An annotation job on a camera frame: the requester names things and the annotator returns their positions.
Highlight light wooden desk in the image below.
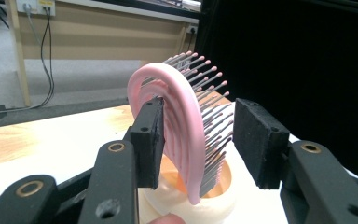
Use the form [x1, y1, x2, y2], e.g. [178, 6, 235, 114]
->
[4, 0, 201, 107]

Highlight grey cable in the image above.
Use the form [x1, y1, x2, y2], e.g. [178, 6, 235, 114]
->
[24, 3, 45, 63]

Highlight pink hairbrush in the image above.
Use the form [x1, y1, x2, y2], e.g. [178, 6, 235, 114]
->
[126, 50, 235, 206]

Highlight black curtain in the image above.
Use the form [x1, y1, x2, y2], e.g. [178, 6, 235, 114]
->
[195, 0, 358, 185]

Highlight white wall socket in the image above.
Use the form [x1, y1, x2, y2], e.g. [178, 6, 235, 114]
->
[16, 0, 57, 17]

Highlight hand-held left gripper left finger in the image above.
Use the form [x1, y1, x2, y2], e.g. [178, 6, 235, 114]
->
[130, 96, 166, 190]

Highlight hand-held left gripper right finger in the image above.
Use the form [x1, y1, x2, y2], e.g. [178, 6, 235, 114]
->
[232, 98, 291, 190]

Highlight black cable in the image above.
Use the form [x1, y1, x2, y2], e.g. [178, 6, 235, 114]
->
[0, 7, 56, 114]

